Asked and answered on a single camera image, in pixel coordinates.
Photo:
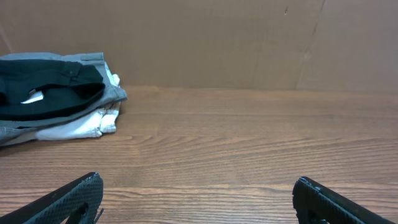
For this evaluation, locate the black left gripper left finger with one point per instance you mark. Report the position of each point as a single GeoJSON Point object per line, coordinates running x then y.
{"type": "Point", "coordinates": [75, 203]}

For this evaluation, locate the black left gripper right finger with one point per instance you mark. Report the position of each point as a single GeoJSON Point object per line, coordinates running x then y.
{"type": "Point", "coordinates": [317, 204]}

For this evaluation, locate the white folded garment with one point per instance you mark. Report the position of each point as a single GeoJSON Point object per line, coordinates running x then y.
{"type": "Point", "coordinates": [93, 125]}

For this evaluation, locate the grey folded garment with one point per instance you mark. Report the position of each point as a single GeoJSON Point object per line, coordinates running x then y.
{"type": "Point", "coordinates": [15, 132]}

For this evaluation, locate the black folded garment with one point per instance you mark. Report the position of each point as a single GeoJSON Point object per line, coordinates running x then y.
{"type": "Point", "coordinates": [42, 89]}

